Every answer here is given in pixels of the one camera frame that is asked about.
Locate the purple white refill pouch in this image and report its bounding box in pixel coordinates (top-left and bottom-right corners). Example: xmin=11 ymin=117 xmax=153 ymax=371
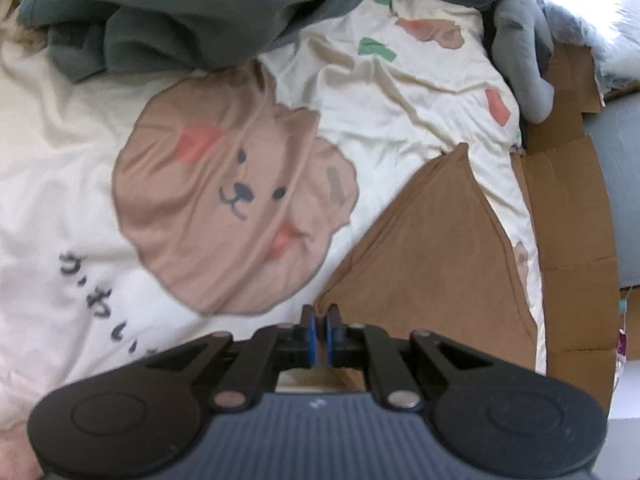
xmin=616 ymin=328 xmax=627 ymax=361

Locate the brown printed t-shirt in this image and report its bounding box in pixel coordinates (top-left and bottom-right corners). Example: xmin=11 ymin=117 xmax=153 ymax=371
xmin=314 ymin=143 xmax=538 ymax=370

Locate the brown cardboard sheet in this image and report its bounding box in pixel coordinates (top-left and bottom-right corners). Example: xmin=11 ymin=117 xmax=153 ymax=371
xmin=513 ymin=44 xmax=620 ymax=410

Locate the cream bear print blanket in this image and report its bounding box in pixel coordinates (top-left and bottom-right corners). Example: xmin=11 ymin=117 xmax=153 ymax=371
xmin=1 ymin=0 xmax=547 ymax=479

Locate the grey crumpled garment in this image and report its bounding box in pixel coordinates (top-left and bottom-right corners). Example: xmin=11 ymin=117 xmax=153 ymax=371
xmin=17 ymin=0 xmax=362 ymax=82

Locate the white pillow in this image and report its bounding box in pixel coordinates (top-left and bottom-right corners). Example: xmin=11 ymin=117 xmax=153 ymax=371
xmin=537 ymin=0 xmax=639 ymax=93

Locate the grey neck pillow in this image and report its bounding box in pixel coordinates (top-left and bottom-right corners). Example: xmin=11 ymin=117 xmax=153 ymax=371
xmin=491 ymin=0 xmax=555 ymax=124

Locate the grey wrapped mattress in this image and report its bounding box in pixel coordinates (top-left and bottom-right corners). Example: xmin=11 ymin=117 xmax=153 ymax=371
xmin=584 ymin=93 xmax=640 ymax=288

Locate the blue cap detergent bottle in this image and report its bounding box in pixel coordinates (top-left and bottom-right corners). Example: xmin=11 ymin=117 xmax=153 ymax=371
xmin=618 ymin=298 xmax=628 ymax=315

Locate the beige crumpled garment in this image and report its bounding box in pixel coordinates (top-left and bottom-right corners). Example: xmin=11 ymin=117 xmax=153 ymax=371
xmin=0 ymin=0 xmax=47 ymax=53

